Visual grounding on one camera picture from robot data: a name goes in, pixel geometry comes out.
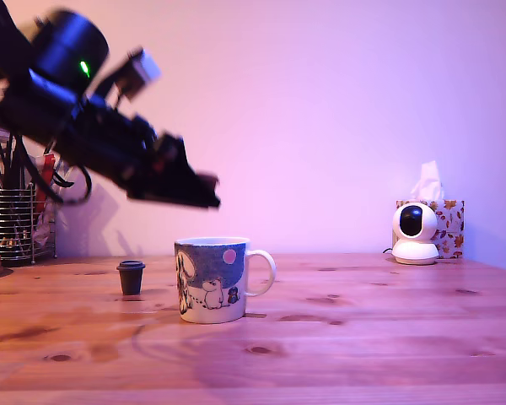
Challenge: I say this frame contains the black spatula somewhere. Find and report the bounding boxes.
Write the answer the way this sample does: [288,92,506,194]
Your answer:
[8,137,27,191]

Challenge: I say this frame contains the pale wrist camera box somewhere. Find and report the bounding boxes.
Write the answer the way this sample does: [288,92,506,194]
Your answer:
[109,47,164,103]

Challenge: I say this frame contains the leaf print tissue box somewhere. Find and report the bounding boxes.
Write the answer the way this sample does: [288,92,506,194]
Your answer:
[396,199,466,259]

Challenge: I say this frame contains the white tissue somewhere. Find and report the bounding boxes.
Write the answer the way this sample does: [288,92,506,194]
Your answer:
[410,160,444,203]

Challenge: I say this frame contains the dark grey coffee capsule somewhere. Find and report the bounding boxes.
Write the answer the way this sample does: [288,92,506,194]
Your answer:
[116,259,146,296]

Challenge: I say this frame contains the black cable loop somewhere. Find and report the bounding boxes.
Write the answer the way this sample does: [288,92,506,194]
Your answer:
[46,162,94,206]

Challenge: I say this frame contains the red-handled tool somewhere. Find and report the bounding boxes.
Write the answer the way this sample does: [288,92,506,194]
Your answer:
[35,152,57,214]

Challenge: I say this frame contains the small white round camera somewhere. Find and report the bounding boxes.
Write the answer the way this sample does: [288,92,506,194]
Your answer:
[391,202,440,266]

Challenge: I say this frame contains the metal wire utensil holder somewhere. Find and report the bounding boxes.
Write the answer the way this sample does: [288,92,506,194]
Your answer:
[0,183,59,265]

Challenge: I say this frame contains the black and silver tongs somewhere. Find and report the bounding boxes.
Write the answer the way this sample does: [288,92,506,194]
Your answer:
[51,167,76,190]

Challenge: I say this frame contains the white mug with cartoon print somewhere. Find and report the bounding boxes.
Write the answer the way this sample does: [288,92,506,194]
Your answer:
[173,236,277,325]

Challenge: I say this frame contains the pale wrapped packet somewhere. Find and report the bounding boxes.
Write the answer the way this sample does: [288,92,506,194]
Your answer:
[34,201,55,251]

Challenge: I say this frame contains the long black cable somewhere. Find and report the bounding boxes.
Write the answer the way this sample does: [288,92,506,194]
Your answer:
[13,134,65,205]

